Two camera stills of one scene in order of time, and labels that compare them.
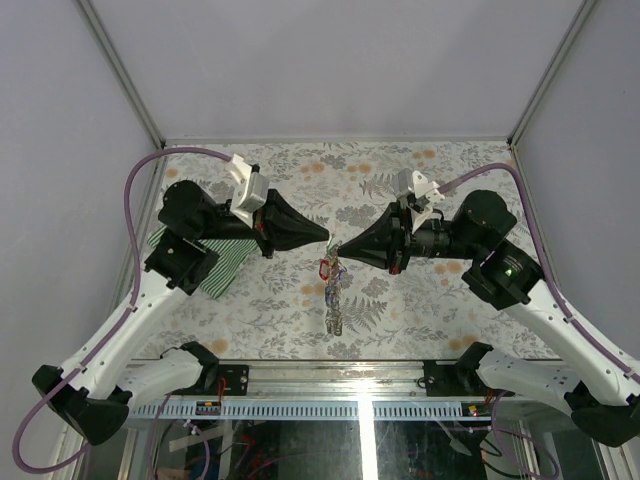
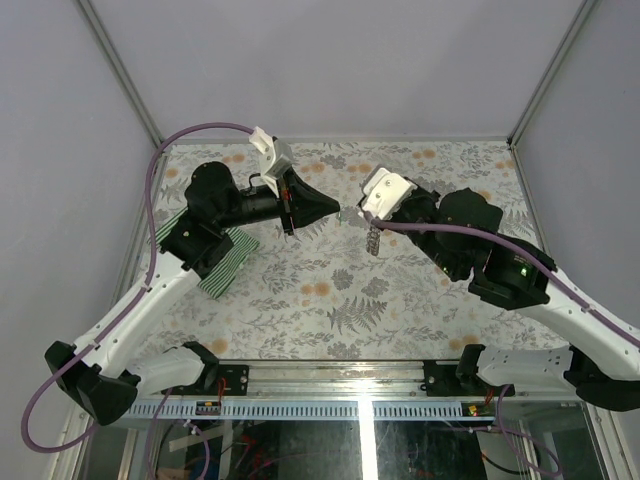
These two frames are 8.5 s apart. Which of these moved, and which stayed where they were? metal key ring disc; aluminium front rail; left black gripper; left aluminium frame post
Moved: metal key ring disc; left black gripper
Stayed: aluminium front rail; left aluminium frame post
